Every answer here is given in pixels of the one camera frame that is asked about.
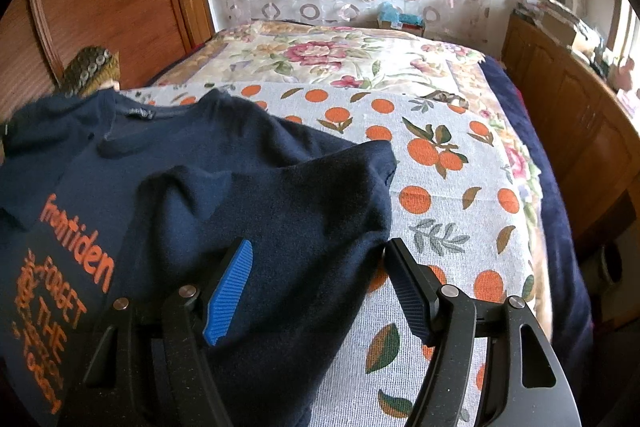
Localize navy blue printed t-shirt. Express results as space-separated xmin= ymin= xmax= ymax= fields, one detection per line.
xmin=1 ymin=90 xmax=396 ymax=426

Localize dark blue blanket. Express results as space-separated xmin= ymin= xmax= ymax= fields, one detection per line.
xmin=480 ymin=56 xmax=592 ymax=374

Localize orange-print white bed sheet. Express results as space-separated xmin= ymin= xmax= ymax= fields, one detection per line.
xmin=122 ymin=81 xmax=535 ymax=426

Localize wooden sideboard cabinet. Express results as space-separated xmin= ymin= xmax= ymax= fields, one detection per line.
xmin=501 ymin=14 xmax=639 ymax=239

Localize dark circle-patterned folded garment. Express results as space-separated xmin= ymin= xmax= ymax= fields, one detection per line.
xmin=58 ymin=46 xmax=120 ymax=98

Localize floral quilt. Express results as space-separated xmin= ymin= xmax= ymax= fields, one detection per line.
xmin=150 ymin=19 xmax=544 ymax=188

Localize pile of papers on cabinet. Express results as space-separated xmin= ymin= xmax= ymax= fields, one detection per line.
xmin=516 ymin=0 xmax=601 ymax=61

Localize wooden wardrobe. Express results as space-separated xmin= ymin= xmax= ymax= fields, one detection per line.
xmin=1 ymin=0 xmax=214 ymax=118

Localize blue item on box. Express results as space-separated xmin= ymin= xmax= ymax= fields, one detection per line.
xmin=376 ymin=2 xmax=425 ymax=37

